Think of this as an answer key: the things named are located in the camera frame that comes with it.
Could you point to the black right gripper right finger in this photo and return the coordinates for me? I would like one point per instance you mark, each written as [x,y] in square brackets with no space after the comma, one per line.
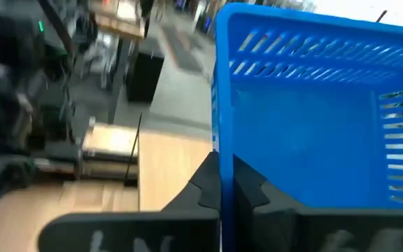
[327,231]

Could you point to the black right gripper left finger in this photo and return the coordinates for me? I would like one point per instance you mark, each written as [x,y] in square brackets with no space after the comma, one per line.
[135,231]

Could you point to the blue slotted plastic basket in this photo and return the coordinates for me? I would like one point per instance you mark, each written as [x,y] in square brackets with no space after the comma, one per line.
[310,140]

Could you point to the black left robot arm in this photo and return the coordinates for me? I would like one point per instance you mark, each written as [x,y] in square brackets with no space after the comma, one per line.
[9,70]

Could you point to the black cabinet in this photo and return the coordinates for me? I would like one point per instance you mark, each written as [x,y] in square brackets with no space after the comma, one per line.
[145,73]

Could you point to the wooden desk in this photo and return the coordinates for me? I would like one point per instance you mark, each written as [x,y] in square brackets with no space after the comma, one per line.
[121,22]

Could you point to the wooden shelf with black frame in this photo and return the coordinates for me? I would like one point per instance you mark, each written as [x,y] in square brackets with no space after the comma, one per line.
[110,143]

